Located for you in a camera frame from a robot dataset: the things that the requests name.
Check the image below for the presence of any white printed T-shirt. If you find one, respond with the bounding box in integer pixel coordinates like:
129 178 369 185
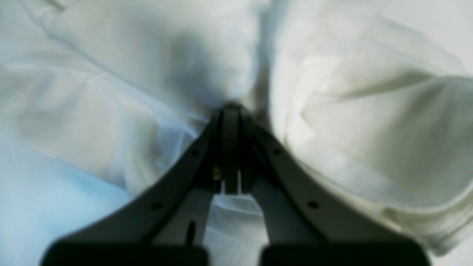
1 0 472 266

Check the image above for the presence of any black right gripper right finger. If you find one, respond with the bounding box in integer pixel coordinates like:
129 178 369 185
232 106 430 266

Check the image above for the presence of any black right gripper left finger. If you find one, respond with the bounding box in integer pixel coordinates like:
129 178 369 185
42 106 232 266

